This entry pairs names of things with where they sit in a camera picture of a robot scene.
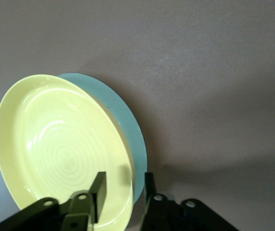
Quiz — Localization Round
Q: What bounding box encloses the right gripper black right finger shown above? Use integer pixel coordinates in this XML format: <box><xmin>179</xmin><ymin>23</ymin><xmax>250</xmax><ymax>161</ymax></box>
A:
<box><xmin>139</xmin><ymin>172</ymin><xmax>184</xmax><ymax>231</ymax></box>

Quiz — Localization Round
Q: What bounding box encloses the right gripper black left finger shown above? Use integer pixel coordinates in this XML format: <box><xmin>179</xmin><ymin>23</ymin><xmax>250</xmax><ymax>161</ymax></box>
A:
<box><xmin>64</xmin><ymin>171</ymin><xmax>107</xmax><ymax>231</ymax></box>

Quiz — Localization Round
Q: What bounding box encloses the yellow round plate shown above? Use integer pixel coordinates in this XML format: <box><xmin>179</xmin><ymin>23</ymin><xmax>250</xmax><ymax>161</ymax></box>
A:
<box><xmin>0</xmin><ymin>73</ymin><xmax>138</xmax><ymax>231</ymax></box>

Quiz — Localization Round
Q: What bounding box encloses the pale green round plate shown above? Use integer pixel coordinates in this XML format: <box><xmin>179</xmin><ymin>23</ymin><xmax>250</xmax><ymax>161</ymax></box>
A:
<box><xmin>56</xmin><ymin>72</ymin><xmax>148</xmax><ymax>205</ymax></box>

